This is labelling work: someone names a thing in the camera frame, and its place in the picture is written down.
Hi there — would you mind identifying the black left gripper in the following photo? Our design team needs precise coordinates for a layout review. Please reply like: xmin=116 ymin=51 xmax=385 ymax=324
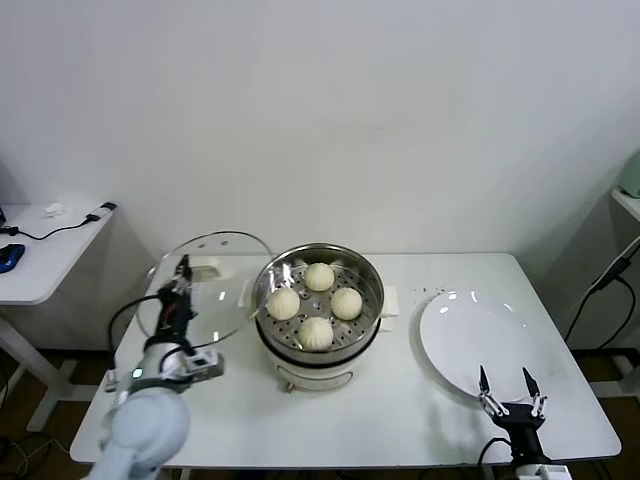
xmin=154 ymin=254 xmax=199 ymax=346

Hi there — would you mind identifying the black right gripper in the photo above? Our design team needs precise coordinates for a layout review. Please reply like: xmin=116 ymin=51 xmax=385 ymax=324
xmin=477 ymin=364 xmax=549 ymax=469

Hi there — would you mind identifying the round glass pot lid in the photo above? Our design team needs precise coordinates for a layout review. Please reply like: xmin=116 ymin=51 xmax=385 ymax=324
xmin=135 ymin=229 xmax=275 ymax=349

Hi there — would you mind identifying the white steamed baozi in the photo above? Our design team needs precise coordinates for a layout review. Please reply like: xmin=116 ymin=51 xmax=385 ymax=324
xmin=330 ymin=287 xmax=364 ymax=321
xmin=298 ymin=316 xmax=335 ymax=352
xmin=266 ymin=288 xmax=302 ymax=321
xmin=303 ymin=261 xmax=337 ymax=293

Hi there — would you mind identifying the stainless steel steamer basket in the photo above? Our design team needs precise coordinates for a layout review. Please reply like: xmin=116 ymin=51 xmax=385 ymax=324
xmin=247 ymin=243 xmax=403 ymax=354

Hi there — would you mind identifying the large white plate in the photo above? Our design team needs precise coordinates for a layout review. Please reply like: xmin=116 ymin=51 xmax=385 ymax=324
xmin=418 ymin=289 xmax=547 ymax=404

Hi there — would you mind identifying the white side table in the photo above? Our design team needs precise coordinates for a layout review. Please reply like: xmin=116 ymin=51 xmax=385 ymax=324
xmin=0 ymin=202 xmax=121 ymax=434

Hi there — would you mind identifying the cream electric cooker base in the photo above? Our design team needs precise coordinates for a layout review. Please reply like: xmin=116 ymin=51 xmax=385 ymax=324
xmin=254 ymin=314 xmax=396 ymax=394

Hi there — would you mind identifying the small blue device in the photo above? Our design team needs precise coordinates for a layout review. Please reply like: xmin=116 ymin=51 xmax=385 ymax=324
xmin=0 ymin=243 xmax=26 ymax=274

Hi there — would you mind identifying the white shelf table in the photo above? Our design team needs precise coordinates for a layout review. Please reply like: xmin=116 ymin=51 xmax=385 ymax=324
xmin=609 ymin=188 xmax=640 ymax=226

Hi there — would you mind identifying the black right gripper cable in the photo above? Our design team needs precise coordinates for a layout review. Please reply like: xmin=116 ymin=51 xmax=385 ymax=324
xmin=477 ymin=437 xmax=514 ymax=480

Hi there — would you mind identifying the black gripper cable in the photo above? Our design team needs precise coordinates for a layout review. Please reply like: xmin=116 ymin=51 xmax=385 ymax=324
xmin=477 ymin=437 xmax=514 ymax=480
xmin=108 ymin=293 xmax=166 ymax=374

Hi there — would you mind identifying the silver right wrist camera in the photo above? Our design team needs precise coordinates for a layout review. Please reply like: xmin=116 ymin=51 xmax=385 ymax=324
xmin=519 ymin=462 xmax=571 ymax=480

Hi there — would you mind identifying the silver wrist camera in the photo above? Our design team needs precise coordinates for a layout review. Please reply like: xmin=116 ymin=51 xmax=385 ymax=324
xmin=519 ymin=462 xmax=571 ymax=480
xmin=182 ymin=349 xmax=226 ymax=384

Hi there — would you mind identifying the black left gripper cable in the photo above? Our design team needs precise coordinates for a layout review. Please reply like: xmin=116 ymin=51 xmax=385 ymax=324
xmin=108 ymin=293 xmax=166 ymax=374

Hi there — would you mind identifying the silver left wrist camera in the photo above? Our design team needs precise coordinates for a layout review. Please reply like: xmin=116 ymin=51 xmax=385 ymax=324
xmin=182 ymin=349 xmax=226 ymax=384

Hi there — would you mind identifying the black cable with plug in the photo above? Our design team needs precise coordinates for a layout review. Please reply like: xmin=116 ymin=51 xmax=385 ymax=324
xmin=0 ymin=201 xmax=119 ymax=242

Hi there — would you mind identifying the black cable with adapter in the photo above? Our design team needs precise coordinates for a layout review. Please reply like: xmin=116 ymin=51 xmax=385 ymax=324
xmin=564 ymin=242 xmax=640 ymax=351

